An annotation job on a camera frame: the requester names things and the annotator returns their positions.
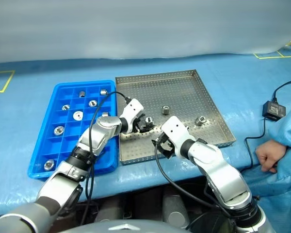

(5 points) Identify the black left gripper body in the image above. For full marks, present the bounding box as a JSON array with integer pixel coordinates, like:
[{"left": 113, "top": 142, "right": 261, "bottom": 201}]
[{"left": 129, "top": 113, "right": 147, "bottom": 134}]

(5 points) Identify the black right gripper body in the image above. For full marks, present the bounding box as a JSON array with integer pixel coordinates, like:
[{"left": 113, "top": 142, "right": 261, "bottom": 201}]
[{"left": 157, "top": 133, "right": 176, "bottom": 156}]

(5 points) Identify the perforated steel tray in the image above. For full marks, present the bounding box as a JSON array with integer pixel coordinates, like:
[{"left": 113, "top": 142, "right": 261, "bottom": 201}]
[{"left": 115, "top": 69, "right": 236, "bottom": 166}]

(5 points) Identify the blue plastic compartment tray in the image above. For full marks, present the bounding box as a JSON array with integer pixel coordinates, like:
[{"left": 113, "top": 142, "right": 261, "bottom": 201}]
[{"left": 27, "top": 80, "right": 119, "bottom": 181}]

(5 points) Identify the person's bare hand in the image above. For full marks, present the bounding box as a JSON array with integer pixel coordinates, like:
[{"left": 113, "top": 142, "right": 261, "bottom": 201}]
[{"left": 255, "top": 139, "right": 288, "bottom": 173}]

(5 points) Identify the grey cylinder under table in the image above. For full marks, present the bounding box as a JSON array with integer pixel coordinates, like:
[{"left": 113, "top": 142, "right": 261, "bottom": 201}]
[{"left": 162, "top": 188, "right": 191, "bottom": 230}]

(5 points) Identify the silver robot torso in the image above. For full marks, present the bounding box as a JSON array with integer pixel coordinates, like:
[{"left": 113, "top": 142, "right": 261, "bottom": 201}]
[{"left": 79, "top": 219, "right": 194, "bottom": 233}]

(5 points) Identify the black power adapter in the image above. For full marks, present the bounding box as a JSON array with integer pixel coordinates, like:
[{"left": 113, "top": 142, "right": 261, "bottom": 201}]
[{"left": 261, "top": 100, "right": 287, "bottom": 121}]

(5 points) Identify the blue plastic table cover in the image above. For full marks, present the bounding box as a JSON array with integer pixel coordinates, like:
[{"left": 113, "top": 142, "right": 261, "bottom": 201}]
[{"left": 0, "top": 51, "right": 291, "bottom": 217}]

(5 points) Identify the person's blue gown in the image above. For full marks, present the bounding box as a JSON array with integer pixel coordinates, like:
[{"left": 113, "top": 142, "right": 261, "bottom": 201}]
[{"left": 239, "top": 145, "right": 291, "bottom": 233}]

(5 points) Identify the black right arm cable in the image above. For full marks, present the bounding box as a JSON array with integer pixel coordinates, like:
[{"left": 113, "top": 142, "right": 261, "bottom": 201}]
[{"left": 154, "top": 139, "right": 234, "bottom": 219}]

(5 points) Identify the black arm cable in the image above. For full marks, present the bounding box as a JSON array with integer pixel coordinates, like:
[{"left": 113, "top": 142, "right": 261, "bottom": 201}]
[
  {"left": 154, "top": 139, "right": 234, "bottom": 219},
  {"left": 81, "top": 91, "right": 132, "bottom": 225}
]

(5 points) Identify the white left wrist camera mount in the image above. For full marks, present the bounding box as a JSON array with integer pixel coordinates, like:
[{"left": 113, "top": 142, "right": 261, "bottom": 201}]
[{"left": 119, "top": 99, "right": 145, "bottom": 123}]

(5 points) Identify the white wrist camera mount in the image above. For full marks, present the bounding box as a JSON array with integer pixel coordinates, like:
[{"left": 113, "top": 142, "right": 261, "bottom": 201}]
[
  {"left": 161, "top": 116, "right": 197, "bottom": 159},
  {"left": 119, "top": 99, "right": 145, "bottom": 123}
]

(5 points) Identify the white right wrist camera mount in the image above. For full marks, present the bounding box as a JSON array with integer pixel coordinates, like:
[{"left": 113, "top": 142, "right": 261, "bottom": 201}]
[{"left": 161, "top": 116, "right": 197, "bottom": 159}]

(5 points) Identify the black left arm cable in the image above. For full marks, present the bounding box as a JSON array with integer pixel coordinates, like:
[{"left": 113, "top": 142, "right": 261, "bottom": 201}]
[{"left": 81, "top": 91, "right": 132, "bottom": 225}]

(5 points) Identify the black adapter cable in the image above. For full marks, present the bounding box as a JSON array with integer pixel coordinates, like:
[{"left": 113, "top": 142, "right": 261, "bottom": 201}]
[
  {"left": 273, "top": 75, "right": 291, "bottom": 102},
  {"left": 240, "top": 117, "right": 268, "bottom": 173}
]

